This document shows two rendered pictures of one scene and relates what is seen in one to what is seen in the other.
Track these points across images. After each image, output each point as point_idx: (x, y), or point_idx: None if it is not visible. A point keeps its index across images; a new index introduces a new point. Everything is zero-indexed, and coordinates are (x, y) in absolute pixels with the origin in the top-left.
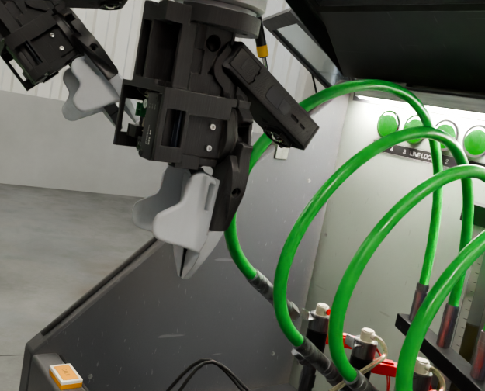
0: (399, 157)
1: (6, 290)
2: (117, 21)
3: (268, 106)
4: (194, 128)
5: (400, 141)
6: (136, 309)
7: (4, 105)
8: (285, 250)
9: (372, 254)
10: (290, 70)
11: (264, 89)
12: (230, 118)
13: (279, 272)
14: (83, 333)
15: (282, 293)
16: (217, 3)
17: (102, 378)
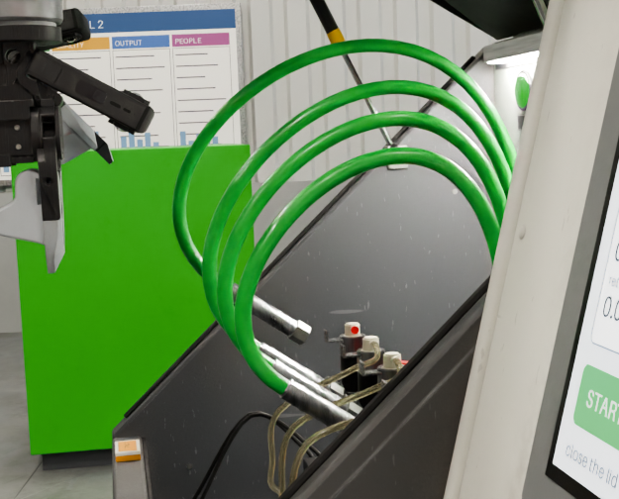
0: None
1: None
2: (467, 35)
3: (80, 99)
4: None
5: (335, 105)
6: (233, 382)
7: (322, 202)
8: (204, 247)
9: (246, 228)
10: None
11: (71, 84)
12: (34, 116)
13: (202, 270)
14: (169, 412)
15: (211, 293)
16: None
17: (205, 468)
